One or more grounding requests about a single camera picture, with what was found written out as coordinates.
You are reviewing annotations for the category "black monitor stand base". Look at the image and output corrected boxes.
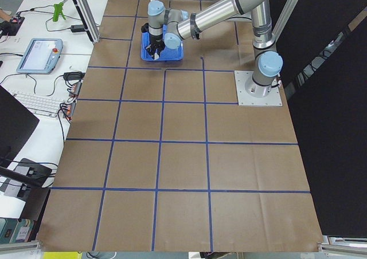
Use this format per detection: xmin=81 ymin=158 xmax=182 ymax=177
xmin=14 ymin=158 xmax=52 ymax=187

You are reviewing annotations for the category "teach pendant tablet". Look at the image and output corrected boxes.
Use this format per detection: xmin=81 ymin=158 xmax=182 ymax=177
xmin=16 ymin=38 xmax=64 ymax=74

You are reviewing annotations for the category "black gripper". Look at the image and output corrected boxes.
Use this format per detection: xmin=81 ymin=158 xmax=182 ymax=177
xmin=146 ymin=37 xmax=166 ymax=59

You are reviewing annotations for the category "green handled reacher grabber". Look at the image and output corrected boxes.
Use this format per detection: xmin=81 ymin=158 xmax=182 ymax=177
xmin=52 ymin=2 xmax=66 ymax=22

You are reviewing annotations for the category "black monitor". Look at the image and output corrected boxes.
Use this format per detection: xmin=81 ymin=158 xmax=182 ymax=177
xmin=0 ymin=87 xmax=40 ymax=168

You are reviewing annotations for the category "blue plastic tray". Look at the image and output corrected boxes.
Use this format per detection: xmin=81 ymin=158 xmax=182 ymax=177
xmin=140 ymin=33 xmax=184 ymax=62

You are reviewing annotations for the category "aluminium frame post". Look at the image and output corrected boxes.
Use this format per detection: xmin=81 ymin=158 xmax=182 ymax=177
xmin=72 ymin=0 xmax=100 ymax=44

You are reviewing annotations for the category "black power adapter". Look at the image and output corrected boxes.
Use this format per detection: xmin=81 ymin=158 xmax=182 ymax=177
xmin=70 ymin=25 xmax=85 ymax=33

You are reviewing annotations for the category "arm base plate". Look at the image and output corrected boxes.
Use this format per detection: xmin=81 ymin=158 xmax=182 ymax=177
xmin=234 ymin=70 xmax=283 ymax=107

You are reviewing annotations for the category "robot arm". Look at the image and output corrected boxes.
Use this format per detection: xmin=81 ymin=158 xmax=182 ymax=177
xmin=141 ymin=0 xmax=283 ymax=98

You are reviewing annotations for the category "white keyboard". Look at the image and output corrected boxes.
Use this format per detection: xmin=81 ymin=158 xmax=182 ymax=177
xmin=8 ymin=90 xmax=67 ymax=118

